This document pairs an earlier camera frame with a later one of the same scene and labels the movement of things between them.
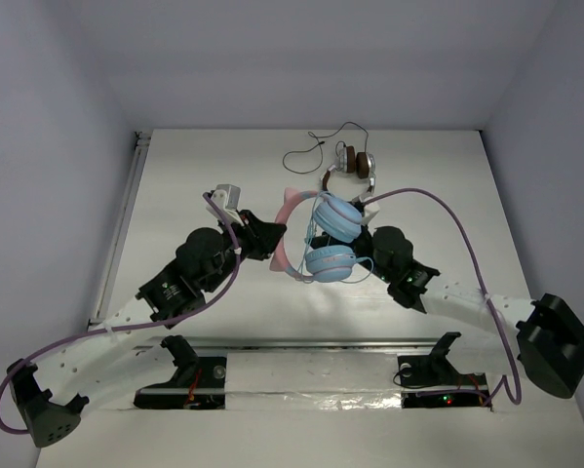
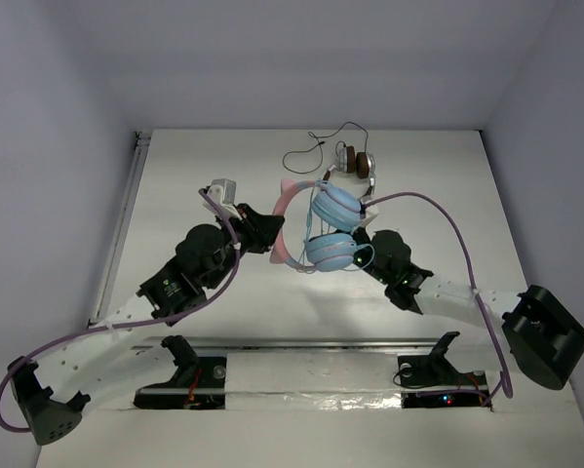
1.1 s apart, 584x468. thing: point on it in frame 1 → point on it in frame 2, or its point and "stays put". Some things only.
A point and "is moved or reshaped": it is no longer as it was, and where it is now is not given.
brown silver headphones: (362, 164) stays put
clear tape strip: (312, 381) stays put
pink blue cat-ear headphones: (335, 219) is moved or reshaped
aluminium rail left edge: (123, 214) stays put
